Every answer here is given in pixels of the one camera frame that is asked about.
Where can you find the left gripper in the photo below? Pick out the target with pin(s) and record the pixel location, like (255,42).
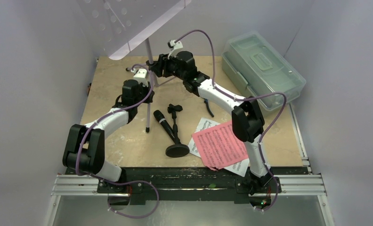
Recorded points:
(146,89)

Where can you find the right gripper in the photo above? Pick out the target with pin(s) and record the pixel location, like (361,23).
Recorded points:
(158,66)

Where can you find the lilac folding music stand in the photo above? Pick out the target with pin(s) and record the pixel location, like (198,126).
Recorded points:
(119,26)

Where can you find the pink sheet music page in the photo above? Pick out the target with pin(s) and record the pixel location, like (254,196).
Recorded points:
(219,147)

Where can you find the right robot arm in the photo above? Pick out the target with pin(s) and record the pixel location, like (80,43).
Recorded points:
(247,118)

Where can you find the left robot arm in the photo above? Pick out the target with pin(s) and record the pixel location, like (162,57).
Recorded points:
(85,147)

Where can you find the black handheld microphone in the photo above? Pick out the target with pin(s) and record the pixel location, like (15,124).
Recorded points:
(160,118)

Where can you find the black desktop microphone stand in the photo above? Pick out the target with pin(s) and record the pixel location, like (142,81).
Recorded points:
(177,149)

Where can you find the clear plastic storage box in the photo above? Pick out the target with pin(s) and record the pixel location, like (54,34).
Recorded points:
(257,69)

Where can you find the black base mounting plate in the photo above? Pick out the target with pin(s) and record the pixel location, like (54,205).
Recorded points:
(186,184)

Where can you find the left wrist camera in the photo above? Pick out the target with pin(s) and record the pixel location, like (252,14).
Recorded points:
(141,75)

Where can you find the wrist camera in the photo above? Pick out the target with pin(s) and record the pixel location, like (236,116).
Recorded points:
(175,48)
(141,75)

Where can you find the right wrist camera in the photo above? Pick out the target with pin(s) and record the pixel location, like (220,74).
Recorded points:
(175,48)

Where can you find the blue handled cutting pliers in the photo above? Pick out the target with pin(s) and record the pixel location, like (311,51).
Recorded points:
(208,108)

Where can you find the aluminium rail frame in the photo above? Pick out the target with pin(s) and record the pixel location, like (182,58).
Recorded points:
(301,201)

